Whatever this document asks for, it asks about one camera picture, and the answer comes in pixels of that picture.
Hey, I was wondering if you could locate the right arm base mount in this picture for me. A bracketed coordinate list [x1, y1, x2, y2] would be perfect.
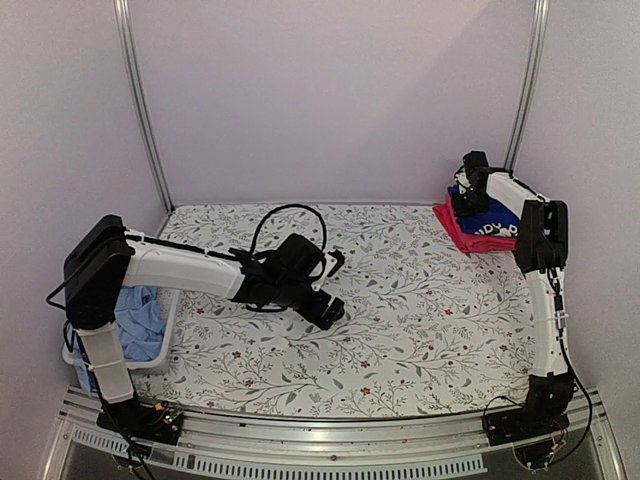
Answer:
[481, 406, 569, 446]

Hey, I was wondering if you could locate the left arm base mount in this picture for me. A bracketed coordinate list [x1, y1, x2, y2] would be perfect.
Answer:
[97, 398, 184, 446]

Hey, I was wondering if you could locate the right aluminium corner post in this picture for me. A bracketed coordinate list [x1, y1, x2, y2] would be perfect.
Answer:
[503, 0, 550, 171]

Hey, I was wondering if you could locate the blue printed t-shirt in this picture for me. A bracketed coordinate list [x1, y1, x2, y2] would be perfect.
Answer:
[448, 185, 520, 238]

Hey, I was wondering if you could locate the white plastic laundry basket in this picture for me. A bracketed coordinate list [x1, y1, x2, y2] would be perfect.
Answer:
[62, 288, 179, 375]

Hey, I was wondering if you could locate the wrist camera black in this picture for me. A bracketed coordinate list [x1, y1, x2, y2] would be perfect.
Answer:
[463, 150, 489, 176]
[270, 234, 325, 284]

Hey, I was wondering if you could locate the aluminium front rail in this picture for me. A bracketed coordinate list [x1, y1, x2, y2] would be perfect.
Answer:
[39, 388, 628, 479]

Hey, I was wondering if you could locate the left aluminium corner post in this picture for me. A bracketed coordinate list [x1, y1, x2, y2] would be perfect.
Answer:
[113, 0, 175, 213]

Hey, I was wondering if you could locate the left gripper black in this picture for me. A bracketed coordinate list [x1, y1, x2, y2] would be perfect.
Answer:
[273, 278, 345, 330]

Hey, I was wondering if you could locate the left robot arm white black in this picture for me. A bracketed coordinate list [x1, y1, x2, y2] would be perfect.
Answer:
[62, 215, 345, 434]

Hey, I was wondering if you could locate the light blue shirt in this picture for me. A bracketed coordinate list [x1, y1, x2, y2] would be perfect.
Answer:
[74, 285, 167, 396]

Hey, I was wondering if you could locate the folded pink garment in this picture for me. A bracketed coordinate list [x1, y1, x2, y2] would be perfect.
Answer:
[433, 201, 516, 254]

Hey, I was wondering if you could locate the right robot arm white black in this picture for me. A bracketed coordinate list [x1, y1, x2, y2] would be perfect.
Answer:
[454, 166, 575, 436]

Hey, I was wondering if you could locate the floral table mat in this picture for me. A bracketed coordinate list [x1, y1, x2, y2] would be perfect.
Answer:
[134, 205, 538, 418]

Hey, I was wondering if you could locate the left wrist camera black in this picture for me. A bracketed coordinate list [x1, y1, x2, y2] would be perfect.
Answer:
[270, 234, 325, 284]

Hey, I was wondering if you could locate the aluminium corner post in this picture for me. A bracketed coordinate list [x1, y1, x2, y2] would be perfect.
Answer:
[113, 0, 175, 213]
[503, 0, 550, 171]

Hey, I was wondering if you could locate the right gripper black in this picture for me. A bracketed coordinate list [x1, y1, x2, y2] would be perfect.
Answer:
[449, 188, 486, 217]

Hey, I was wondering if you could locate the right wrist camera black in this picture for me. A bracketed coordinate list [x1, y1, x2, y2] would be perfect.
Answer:
[463, 150, 489, 176]

